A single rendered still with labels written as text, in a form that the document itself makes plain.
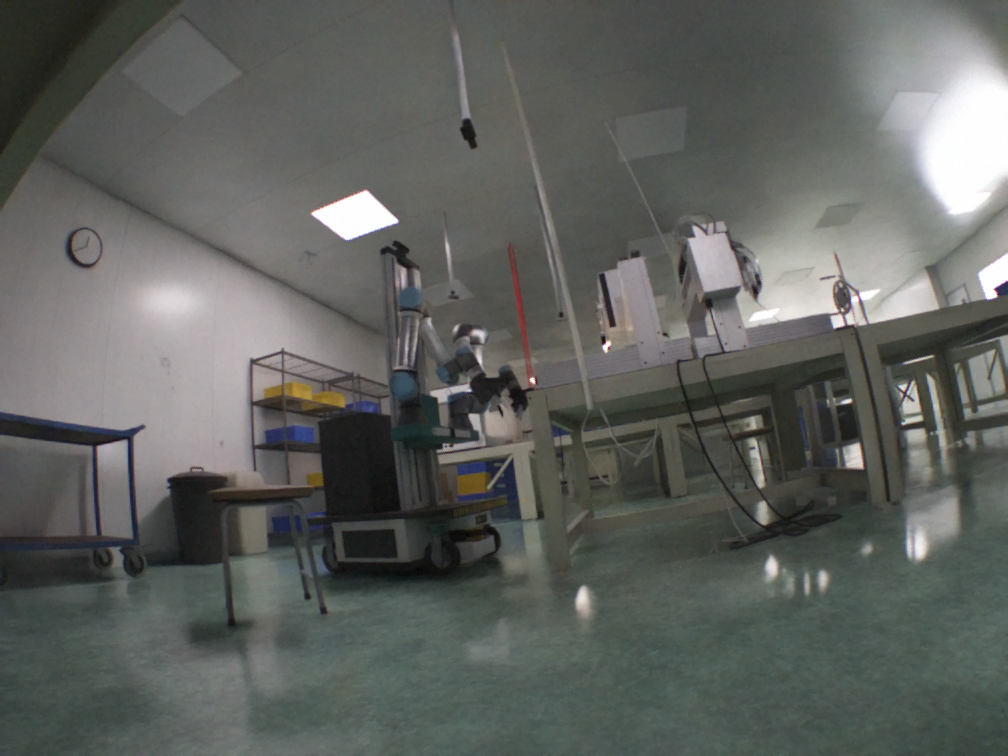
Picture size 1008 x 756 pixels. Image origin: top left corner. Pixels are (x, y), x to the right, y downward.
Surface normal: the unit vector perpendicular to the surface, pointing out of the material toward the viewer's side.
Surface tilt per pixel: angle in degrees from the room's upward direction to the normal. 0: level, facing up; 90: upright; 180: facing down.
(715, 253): 90
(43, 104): 180
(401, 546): 90
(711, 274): 90
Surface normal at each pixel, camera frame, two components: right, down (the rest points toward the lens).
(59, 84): 0.14, 0.97
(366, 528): -0.38, -0.15
